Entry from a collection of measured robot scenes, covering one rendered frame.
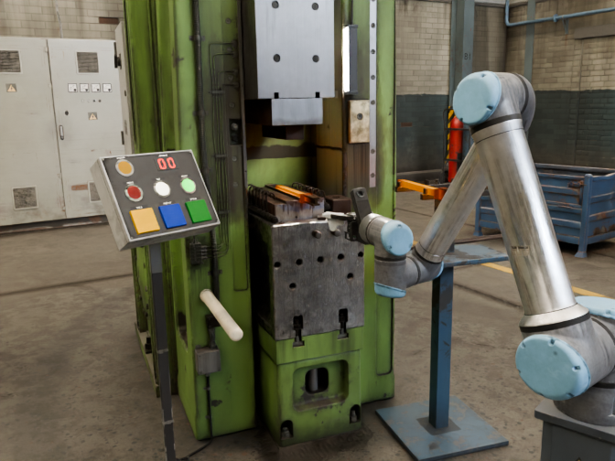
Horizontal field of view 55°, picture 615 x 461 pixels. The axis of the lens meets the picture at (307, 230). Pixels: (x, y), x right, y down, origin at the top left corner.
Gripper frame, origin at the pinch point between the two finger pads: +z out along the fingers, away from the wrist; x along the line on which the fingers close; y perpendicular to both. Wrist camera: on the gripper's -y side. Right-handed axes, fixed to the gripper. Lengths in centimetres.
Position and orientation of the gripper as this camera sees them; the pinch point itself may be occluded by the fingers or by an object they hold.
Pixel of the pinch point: (342, 210)
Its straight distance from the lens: 194.6
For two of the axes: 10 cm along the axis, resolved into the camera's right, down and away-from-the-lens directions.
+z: -3.7, -1.9, 9.1
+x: 9.3, -1.0, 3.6
